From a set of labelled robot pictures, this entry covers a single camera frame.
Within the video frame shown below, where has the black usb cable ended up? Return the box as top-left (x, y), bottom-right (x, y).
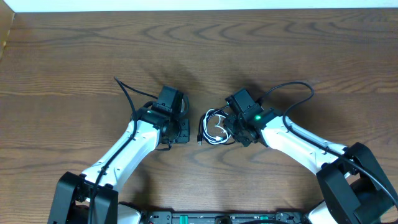
top-left (197, 104), bottom-right (237, 146)

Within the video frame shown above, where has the white usb cable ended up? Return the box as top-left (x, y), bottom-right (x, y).
top-left (201, 108), bottom-right (231, 144)

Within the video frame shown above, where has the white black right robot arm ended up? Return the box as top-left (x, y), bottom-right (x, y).
top-left (223, 107), bottom-right (397, 223)

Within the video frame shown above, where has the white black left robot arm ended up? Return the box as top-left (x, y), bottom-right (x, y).
top-left (48, 105), bottom-right (190, 223)

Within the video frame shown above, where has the brown wooden side panel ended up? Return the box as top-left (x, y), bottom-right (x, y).
top-left (0, 0), bottom-right (15, 59)

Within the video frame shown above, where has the black right camera cable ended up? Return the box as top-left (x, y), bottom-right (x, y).
top-left (256, 80), bottom-right (398, 208)

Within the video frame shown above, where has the black camera cable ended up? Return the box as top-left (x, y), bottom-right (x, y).
top-left (256, 80), bottom-right (398, 208)
top-left (86, 76), bottom-right (190, 224)

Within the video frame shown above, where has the black left camera cable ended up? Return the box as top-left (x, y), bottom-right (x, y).
top-left (86, 76), bottom-right (190, 224)

